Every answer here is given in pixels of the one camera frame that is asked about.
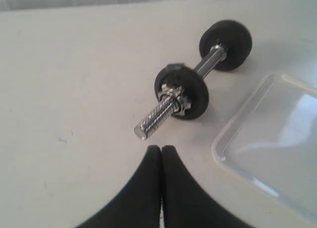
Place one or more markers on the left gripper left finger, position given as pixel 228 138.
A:
pixel 138 204

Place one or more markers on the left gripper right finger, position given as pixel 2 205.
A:
pixel 185 203

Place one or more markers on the chrome dumbbell bar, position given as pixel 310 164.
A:
pixel 165 108

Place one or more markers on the white rectangular tray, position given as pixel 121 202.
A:
pixel 271 143

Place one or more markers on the chrome star collar nut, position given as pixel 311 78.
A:
pixel 183 102

